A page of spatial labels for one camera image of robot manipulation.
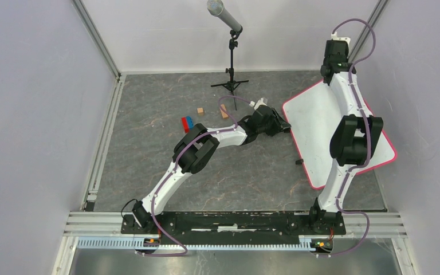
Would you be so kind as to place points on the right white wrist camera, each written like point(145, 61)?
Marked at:
point(335, 37)

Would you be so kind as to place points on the small wooden cube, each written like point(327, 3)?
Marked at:
point(200, 111)

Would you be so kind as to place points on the silver microphone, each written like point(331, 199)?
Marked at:
point(217, 9)

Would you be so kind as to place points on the long wooden block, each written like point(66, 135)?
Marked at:
point(223, 111)

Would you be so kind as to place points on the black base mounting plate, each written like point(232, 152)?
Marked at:
point(234, 228)

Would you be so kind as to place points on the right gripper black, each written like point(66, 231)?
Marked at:
point(346, 58)

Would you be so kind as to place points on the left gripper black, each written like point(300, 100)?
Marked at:
point(277, 122)

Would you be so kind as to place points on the red blue toy brick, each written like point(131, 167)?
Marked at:
point(187, 123)

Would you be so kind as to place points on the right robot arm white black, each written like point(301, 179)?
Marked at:
point(354, 140)

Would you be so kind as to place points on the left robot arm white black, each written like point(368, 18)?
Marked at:
point(195, 149)

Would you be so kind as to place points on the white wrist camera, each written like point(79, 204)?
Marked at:
point(335, 37)
point(256, 104)

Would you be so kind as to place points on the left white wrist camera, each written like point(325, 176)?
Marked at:
point(256, 104)

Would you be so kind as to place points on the grey slotted cable duct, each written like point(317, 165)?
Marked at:
point(141, 243)

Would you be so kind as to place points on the black microphone tripod stand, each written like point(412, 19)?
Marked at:
point(232, 84)

